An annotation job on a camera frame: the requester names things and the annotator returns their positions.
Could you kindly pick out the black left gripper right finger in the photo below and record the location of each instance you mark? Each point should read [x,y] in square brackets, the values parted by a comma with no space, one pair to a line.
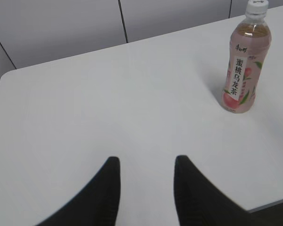
[199,203]

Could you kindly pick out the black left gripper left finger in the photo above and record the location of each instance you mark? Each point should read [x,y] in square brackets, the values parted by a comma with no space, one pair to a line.
[96,204]

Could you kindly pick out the pink peach tea bottle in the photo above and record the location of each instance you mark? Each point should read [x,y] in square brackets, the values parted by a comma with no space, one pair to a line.
[249,45]

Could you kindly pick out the white bottle cap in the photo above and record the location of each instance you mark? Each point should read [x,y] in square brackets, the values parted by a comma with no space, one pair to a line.
[257,7]

